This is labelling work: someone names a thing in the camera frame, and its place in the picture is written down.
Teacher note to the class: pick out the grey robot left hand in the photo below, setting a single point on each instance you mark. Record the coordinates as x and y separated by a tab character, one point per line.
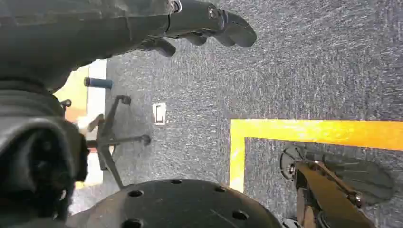
94	28

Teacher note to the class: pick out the blue cylinder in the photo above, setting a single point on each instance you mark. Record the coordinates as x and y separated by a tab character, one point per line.
99	83

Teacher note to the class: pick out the yellow panel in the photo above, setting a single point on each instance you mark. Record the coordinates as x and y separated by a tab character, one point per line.
75	91

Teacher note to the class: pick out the white board strip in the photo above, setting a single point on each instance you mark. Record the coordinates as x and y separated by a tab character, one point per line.
97	97

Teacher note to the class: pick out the white floor socket plate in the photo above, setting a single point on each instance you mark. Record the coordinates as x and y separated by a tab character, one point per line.
159	114

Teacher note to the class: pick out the black star chair base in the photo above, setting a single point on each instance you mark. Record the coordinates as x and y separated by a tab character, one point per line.
108	138

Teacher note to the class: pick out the ribbed grey left arm sleeve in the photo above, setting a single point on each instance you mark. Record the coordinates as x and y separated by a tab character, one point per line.
34	151

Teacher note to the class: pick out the black perforated robot body shell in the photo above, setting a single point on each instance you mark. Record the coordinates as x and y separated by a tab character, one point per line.
176	207

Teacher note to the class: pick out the yellow floor tape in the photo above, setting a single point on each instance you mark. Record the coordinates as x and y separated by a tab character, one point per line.
314	130

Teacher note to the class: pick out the dark metal robot leg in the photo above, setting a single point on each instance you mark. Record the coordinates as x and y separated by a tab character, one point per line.
327	201

